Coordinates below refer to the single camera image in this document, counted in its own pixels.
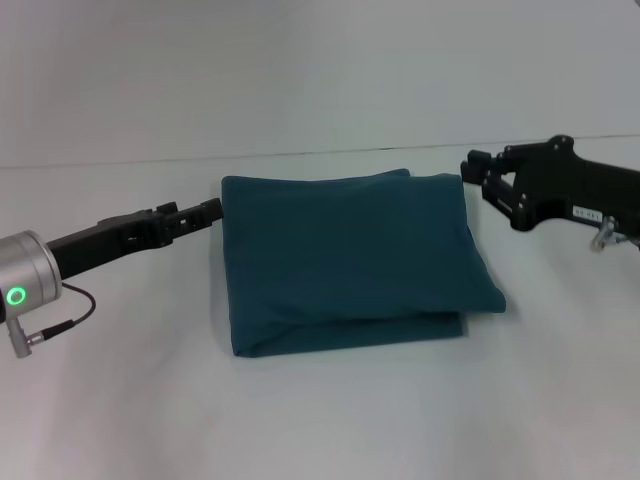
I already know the teal blue FREE t-shirt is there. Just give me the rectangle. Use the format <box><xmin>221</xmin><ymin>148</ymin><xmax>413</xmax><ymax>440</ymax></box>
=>
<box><xmin>220</xmin><ymin>168</ymin><xmax>507</xmax><ymax>359</ymax></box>

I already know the left arm plug cable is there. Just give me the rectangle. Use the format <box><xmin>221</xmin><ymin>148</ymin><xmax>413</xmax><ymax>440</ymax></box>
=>
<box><xmin>8</xmin><ymin>283</ymin><xmax>97</xmax><ymax>359</ymax></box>

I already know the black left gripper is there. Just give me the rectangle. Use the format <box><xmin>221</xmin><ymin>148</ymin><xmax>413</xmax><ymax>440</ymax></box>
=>
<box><xmin>45</xmin><ymin>197</ymin><xmax>225</xmax><ymax>282</ymax></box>

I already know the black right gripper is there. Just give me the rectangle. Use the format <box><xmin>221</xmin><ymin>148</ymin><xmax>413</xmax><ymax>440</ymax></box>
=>
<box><xmin>459</xmin><ymin>133</ymin><xmax>640</xmax><ymax>234</ymax></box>

